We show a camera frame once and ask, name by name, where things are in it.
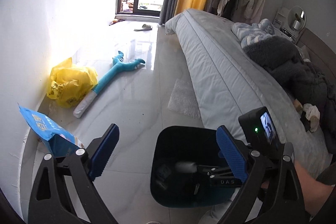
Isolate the white balled sock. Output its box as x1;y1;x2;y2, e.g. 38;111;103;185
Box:
302;103;320;133

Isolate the brown cardboard tape core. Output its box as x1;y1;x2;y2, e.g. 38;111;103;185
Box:
293;100;303;113

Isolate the person right forearm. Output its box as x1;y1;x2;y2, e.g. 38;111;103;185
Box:
294;161;334;216

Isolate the black trash bin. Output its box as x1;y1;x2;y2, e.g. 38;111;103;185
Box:
150;126;237;208

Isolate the blue snack bag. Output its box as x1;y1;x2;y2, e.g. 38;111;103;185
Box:
19;106;85;157

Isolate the yellow plastic bag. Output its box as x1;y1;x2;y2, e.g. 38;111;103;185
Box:
46;57;98;108

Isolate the clear bubble wrap piece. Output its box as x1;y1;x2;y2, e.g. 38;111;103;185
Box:
167;79;201;119

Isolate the grey bed mattress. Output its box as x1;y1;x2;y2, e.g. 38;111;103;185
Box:
165;9;332;177

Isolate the dark grey fleece blanket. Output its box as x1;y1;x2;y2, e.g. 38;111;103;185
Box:
243;36;335;112

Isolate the blue white patterned blanket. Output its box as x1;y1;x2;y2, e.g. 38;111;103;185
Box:
231;19;275;48

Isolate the bed headboard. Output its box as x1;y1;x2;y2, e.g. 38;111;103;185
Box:
295;27;336;85

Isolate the slipper on floor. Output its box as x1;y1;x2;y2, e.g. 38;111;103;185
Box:
134;24;153;32

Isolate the round vanity mirror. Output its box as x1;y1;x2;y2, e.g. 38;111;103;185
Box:
287;6;306;32

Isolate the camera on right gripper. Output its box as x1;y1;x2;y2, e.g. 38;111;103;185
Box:
238;106;280;152

